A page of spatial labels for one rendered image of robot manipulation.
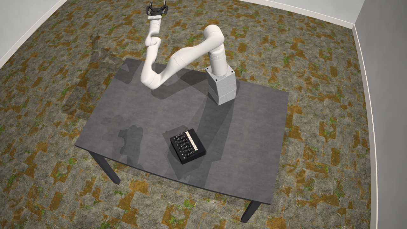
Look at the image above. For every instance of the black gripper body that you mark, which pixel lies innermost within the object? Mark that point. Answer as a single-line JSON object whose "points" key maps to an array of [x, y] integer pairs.
{"points": [[156, 12]]}

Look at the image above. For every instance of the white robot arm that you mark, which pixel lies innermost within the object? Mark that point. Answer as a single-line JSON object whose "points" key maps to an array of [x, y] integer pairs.
{"points": [[212, 44]]}

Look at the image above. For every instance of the dark grey lighting desk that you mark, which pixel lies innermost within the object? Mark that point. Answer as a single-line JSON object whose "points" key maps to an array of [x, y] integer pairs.
{"points": [[187, 146]]}

